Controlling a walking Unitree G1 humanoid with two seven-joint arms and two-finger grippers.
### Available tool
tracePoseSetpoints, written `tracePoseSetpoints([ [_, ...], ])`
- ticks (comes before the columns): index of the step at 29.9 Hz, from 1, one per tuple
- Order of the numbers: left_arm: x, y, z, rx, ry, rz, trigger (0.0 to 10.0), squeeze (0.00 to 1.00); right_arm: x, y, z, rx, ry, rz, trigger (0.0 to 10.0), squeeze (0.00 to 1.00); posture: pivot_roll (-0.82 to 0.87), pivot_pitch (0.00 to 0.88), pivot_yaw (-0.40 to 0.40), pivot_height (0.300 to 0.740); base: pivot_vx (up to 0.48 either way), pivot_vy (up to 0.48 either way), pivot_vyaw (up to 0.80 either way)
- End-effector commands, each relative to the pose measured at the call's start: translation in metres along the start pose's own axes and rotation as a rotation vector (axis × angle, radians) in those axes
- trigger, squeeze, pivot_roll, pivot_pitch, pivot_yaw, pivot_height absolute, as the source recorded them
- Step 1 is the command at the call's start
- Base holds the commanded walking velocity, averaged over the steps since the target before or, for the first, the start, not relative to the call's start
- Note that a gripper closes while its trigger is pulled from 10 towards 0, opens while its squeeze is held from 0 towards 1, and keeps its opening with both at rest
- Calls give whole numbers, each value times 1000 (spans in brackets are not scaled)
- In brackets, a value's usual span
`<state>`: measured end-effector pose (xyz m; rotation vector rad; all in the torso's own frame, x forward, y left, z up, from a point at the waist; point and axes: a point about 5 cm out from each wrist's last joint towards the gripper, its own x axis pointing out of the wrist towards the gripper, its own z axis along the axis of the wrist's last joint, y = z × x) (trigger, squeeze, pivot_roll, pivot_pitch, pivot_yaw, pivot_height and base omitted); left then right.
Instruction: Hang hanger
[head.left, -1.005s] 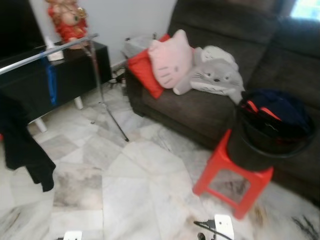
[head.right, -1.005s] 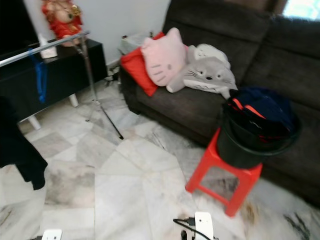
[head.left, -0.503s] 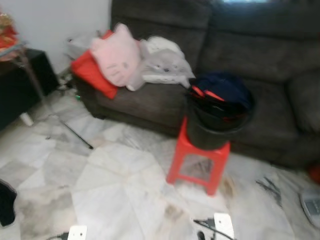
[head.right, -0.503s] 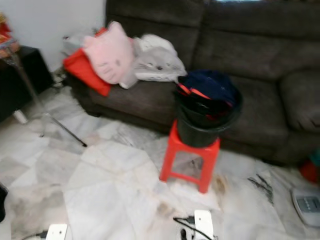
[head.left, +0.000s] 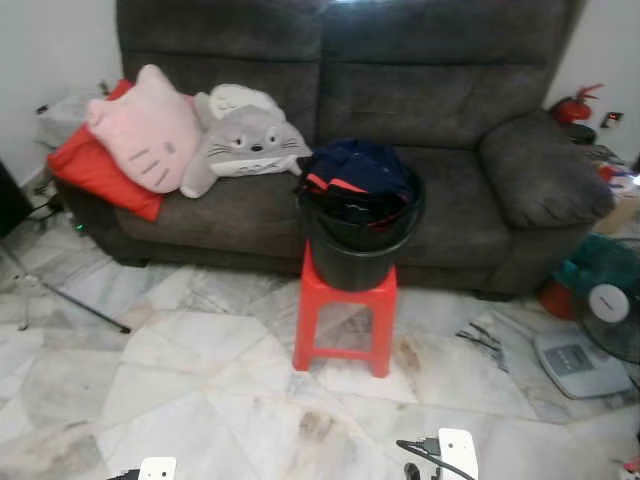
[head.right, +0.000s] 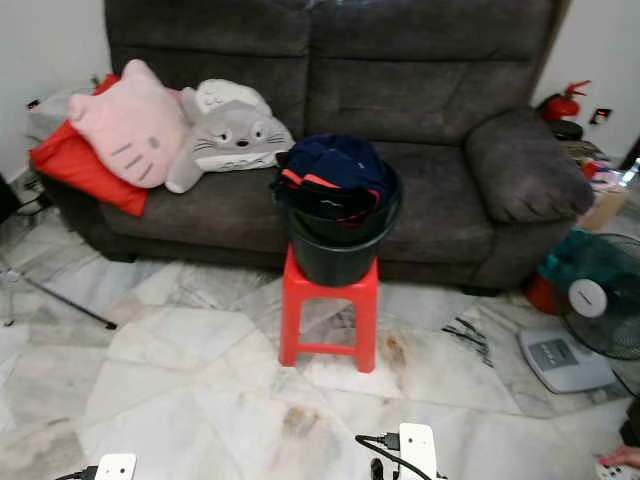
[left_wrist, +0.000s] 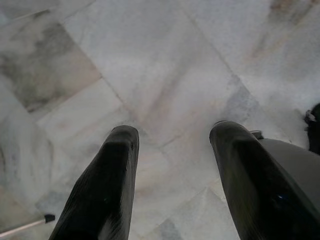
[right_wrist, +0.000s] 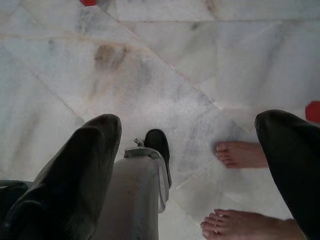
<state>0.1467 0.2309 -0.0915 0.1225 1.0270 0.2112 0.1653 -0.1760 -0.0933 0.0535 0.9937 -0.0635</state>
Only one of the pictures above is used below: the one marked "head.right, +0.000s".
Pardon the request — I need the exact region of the person bare foot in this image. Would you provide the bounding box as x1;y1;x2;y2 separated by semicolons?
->
598;447;640;471

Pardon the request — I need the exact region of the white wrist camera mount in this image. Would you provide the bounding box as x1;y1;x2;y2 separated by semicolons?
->
95;453;138;480
397;422;439;480

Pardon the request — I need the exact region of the dark grey fabric sofa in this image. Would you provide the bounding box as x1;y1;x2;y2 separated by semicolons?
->
40;0;596;296

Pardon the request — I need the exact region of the red cushion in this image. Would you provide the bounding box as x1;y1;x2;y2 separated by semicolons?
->
28;72;151;218

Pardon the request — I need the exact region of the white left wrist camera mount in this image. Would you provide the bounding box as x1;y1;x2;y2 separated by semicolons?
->
95;453;138;480

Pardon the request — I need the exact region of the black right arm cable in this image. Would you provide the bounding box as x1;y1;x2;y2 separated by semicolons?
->
355;432;436;480

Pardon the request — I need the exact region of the red fire extinguisher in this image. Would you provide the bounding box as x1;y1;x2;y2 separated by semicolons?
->
538;80;593;126

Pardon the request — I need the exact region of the red plastic stool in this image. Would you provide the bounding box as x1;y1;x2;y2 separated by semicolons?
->
278;243;381;374

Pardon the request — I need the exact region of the red round container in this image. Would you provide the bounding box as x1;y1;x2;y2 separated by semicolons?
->
525;275;561;316

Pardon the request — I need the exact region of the black television console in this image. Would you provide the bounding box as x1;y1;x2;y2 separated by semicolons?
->
0;175;16;226

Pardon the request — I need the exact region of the grey white plush toy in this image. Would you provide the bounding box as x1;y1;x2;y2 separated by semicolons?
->
163;78;297;195

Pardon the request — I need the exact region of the brown cardboard box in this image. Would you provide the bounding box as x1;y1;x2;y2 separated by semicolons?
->
585;185;631;231

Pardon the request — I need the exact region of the black plastic bucket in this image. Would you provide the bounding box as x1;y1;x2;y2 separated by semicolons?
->
280;165;404;289

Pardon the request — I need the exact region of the grey bathroom scale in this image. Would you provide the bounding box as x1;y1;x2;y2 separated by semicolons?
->
518;325;621;396

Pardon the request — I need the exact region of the side table grey cloth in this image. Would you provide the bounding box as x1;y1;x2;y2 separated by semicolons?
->
25;85;86;141

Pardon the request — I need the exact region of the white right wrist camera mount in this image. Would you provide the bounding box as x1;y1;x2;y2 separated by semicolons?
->
397;422;439;480

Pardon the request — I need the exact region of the pink cat face cushion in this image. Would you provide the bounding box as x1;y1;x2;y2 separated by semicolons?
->
67;58;191;191

